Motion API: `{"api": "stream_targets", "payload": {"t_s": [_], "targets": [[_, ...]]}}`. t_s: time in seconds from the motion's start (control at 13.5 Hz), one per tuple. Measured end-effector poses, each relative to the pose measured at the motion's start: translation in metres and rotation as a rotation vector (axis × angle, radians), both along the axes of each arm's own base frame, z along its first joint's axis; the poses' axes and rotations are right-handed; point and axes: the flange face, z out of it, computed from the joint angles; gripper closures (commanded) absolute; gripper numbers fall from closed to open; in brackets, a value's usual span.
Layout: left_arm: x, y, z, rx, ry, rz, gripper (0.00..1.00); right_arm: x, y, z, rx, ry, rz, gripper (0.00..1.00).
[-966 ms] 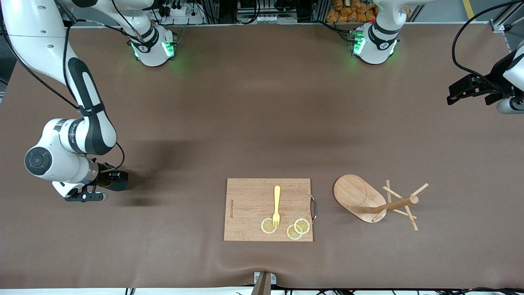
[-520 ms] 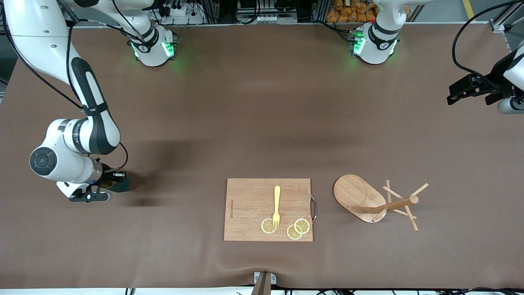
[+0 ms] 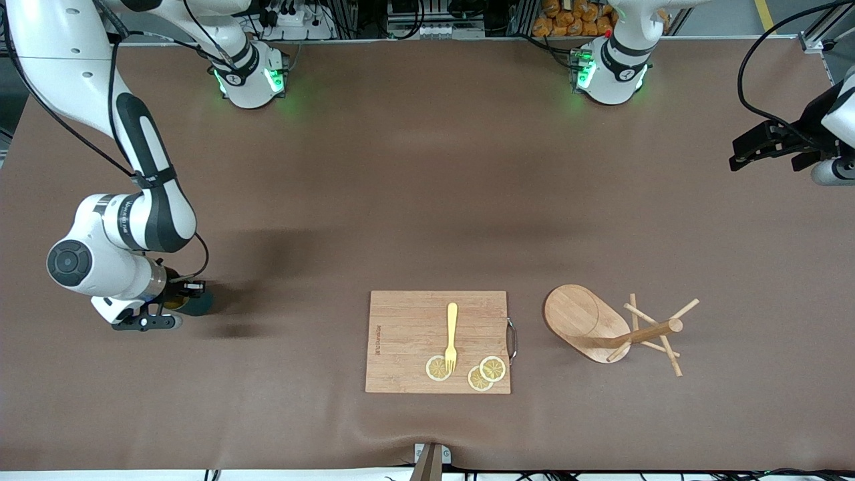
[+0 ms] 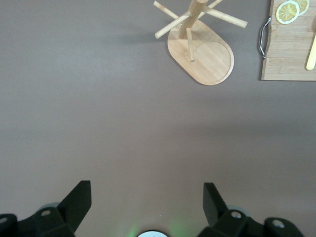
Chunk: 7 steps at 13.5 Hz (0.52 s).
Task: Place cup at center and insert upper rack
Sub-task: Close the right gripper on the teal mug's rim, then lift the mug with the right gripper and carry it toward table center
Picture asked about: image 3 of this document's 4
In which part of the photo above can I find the dark teal mug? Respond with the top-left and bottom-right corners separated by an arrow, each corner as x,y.
164,286 -> 215,317

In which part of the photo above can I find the wooden mug tree rack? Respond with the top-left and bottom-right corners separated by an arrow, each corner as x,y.
542,284 -> 701,377

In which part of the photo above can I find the bag of orange snacks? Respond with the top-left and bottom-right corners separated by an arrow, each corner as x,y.
532,0 -> 619,37

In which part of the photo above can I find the wooden cutting board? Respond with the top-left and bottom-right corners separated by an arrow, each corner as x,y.
365,291 -> 518,395

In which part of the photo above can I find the yellow fork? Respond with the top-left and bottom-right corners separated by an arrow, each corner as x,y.
445,303 -> 459,373

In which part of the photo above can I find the white power strip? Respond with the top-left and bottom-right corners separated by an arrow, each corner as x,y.
267,5 -> 309,27

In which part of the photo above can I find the white connector strip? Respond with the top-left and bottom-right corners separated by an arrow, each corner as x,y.
417,25 -> 485,39

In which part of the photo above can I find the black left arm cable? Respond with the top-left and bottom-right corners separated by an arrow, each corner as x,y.
737,0 -> 855,144

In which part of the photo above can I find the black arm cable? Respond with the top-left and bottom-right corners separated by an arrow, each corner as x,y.
0,0 -> 211,281
737,0 -> 855,144

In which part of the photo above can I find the aluminium frame profile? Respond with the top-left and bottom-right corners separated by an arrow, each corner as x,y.
800,0 -> 855,54

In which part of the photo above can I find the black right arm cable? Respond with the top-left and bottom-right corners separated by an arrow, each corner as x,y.
0,0 -> 211,281

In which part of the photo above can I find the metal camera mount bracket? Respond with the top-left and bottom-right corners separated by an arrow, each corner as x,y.
409,442 -> 452,481

